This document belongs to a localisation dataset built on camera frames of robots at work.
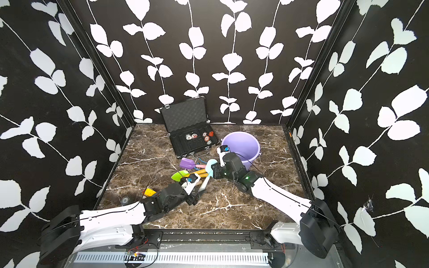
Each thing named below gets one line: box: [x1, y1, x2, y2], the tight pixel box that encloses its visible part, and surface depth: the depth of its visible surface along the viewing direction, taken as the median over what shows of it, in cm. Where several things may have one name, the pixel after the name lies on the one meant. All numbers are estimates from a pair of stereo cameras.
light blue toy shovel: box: [198, 158, 218, 193], surface depth 81 cm
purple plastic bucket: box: [221, 131, 261, 170], surface depth 94 cm
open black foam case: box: [160, 96, 219, 159], surface depth 111 cm
